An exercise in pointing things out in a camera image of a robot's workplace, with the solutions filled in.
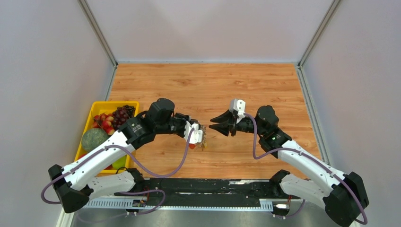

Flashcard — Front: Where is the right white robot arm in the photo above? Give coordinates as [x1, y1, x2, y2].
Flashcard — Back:
[209, 105, 369, 227]

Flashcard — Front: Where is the small red lychee cluster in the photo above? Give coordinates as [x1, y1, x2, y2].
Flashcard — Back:
[91, 113, 115, 136]

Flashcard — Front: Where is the yellow plastic bin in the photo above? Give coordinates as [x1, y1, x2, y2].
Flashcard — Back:
[83, 101, 140, 175]

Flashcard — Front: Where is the keyring tool with keys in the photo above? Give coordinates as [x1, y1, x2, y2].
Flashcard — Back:
[185, 123, 206, 149]

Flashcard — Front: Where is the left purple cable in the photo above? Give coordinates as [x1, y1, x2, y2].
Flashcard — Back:
[41, 127, 196, 217]

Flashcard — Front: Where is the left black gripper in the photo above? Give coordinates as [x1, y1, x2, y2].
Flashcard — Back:
[155, 113, 198, 138]

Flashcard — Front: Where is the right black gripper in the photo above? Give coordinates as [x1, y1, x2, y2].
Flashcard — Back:
[208, 109, 265, 137]

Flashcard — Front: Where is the green melon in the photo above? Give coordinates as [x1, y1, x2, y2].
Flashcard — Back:
[81, 128, 109, 152]

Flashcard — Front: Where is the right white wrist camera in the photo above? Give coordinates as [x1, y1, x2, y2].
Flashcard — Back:
[228, 99, 246, 123]

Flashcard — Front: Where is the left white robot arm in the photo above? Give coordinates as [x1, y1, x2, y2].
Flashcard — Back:
[45, 98, 205, 213]

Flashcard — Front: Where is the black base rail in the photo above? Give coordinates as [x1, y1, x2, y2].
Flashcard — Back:
[115, 178, 292, 216]

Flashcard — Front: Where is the dark grape bunch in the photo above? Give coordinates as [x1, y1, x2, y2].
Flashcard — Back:
[112, 105, 136, 130]

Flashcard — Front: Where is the green lime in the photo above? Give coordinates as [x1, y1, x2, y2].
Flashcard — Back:
[112, 156, 127, 170]

